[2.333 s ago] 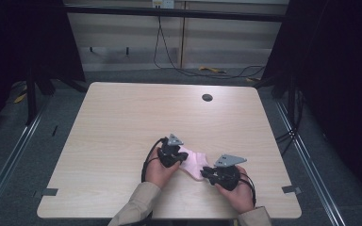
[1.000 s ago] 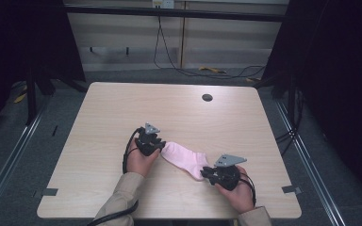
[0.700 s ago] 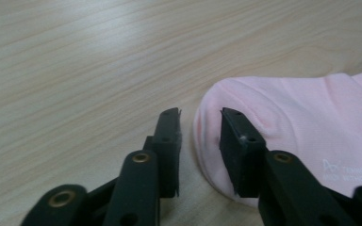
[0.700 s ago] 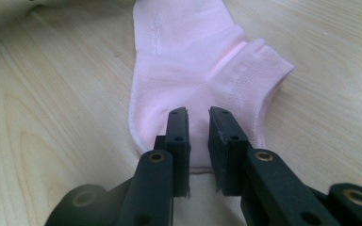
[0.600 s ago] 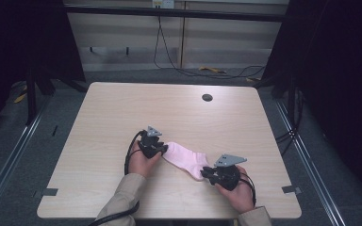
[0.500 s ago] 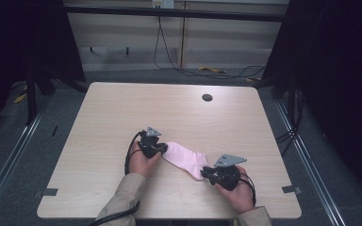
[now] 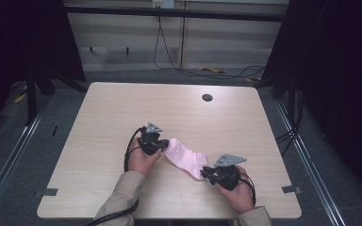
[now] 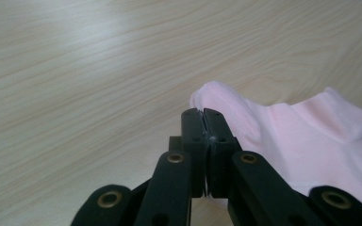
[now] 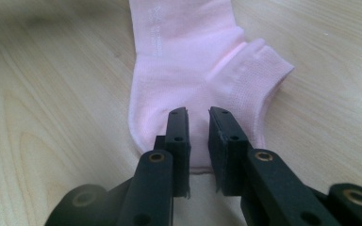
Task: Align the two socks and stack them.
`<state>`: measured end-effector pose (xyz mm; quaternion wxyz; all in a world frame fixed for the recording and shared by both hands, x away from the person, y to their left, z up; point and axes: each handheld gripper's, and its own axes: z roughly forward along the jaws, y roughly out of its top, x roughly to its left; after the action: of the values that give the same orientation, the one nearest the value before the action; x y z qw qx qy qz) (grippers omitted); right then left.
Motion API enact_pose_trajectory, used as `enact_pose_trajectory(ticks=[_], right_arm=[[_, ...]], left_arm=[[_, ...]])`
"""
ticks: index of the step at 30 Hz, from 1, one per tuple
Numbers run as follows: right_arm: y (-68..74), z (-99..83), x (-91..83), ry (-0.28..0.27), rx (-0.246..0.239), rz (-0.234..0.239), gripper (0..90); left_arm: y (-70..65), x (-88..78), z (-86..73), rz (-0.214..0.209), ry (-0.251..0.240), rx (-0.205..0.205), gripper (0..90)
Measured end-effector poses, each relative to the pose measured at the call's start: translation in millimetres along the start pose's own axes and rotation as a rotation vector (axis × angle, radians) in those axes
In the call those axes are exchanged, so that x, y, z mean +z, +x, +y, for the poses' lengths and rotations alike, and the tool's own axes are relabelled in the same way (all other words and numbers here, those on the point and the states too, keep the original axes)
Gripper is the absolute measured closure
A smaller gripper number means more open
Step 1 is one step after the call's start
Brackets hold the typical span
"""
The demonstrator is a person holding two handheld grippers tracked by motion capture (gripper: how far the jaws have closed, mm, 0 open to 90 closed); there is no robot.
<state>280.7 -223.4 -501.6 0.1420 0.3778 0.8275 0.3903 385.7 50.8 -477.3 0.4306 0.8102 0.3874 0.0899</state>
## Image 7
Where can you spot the grey tape strip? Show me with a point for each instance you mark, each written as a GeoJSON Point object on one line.
{"type": "Point", "coordinates": [291, 189]}
{"type": "Point", "coordinates": [49, 192]}

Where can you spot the small yellow tape scrap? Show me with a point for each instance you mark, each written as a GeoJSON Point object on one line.
{"type": "Point", "coordinates": [253, 79]}

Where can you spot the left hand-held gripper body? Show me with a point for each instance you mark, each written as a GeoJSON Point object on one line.
{"type": "Point", "coordinates": [151, 142]}

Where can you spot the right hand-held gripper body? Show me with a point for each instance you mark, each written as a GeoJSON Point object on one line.
{"type": "Point", "coordinates": [227, 179]}

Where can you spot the person's left hand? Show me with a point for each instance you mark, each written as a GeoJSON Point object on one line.
{"type": "Point", "coordinates": [141, 163]}

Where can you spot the yellow object on floor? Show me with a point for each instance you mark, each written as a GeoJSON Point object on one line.
{"type": "Point", "coordinates": [212, 69]}

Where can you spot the yellow tape piece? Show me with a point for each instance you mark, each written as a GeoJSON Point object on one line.
{"type": "Point", "coordinates": [20, 98]}

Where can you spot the black horizontal metal bar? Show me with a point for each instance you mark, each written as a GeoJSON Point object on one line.
{"type": "Point", "coordinates": [176, 13]}

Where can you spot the person's right hand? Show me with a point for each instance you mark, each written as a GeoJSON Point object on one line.
{"type": "Point", "coordinates": [240, 197]}

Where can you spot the metal floor rail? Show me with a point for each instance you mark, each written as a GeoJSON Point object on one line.
{"type": "Point", "coordinates": [9, 160]}
{"type": "Point", "coordinates": [311, 166]}

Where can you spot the black metal stand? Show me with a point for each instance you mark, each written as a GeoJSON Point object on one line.
{"type": "Point", "coordinates": [31, 100]}

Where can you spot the black curtain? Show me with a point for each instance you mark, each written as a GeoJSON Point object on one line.
{"type": "Point", "coordinates": [19, 37]}
{"type": "Point", "coordinates": [339, 78]}

